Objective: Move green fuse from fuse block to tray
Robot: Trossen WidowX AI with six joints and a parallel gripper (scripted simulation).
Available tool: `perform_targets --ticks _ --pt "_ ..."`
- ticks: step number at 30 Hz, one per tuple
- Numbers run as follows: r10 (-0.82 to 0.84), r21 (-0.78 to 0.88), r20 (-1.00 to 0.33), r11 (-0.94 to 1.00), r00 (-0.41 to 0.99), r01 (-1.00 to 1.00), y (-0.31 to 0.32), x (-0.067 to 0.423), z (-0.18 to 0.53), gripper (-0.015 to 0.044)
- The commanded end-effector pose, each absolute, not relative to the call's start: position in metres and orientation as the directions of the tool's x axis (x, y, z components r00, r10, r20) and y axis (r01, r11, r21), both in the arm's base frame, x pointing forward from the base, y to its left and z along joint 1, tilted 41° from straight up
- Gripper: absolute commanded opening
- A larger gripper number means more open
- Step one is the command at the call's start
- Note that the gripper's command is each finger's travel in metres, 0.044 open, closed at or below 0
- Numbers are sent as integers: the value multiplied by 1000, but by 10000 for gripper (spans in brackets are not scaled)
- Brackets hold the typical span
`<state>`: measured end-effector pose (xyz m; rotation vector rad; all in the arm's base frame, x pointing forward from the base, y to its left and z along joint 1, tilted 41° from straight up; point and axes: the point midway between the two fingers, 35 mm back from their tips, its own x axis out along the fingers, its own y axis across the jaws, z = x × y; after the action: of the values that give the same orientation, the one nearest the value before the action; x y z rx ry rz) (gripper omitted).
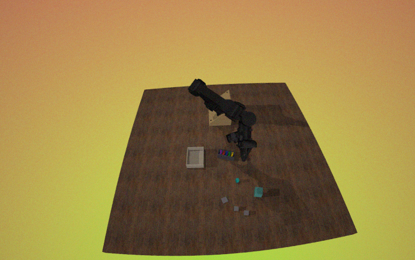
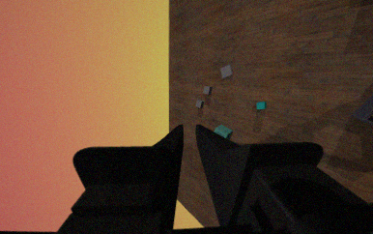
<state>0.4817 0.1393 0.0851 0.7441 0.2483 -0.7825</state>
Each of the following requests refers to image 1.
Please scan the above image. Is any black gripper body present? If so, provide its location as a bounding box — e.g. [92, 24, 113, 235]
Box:
[234, 126, 257, 148]

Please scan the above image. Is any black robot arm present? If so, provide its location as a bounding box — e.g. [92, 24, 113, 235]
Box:
[188, 79, 256, 143]

